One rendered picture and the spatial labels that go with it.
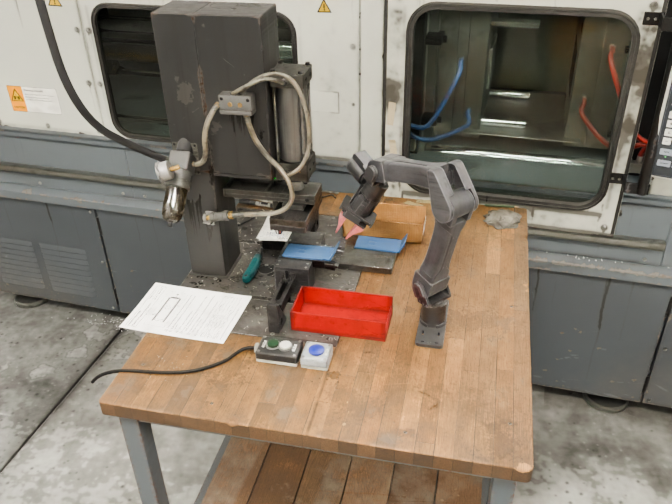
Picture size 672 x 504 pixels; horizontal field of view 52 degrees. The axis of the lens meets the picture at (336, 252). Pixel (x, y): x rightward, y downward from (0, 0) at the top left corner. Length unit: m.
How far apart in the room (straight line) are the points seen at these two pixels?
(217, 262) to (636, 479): 1.70
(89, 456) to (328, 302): 1.34
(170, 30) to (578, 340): 1.83
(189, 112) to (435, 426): 0.97
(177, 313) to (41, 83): 1.36
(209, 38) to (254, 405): 0.87
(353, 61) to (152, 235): 1.18
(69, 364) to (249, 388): 1.74
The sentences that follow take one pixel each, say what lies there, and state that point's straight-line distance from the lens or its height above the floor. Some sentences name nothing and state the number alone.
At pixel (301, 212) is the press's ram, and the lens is 1.83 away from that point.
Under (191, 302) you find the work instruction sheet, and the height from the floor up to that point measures 0.90.
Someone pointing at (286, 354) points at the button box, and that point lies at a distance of 1.69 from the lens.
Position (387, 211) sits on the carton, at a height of 0.94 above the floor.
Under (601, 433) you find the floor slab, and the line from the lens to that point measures 2.92.
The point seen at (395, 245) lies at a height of 0.92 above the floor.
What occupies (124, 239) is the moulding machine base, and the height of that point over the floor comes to 0.51.
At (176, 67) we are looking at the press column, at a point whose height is 1.52.
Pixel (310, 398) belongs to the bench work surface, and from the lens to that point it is 1.62.
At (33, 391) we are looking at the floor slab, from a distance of 3.22.
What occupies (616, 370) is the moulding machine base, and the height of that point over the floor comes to 0.23.
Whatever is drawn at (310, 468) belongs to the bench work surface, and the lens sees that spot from 2.37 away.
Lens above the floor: 2.04
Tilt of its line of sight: 33 degrees down
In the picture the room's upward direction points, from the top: 1 degrees counter-clockwise
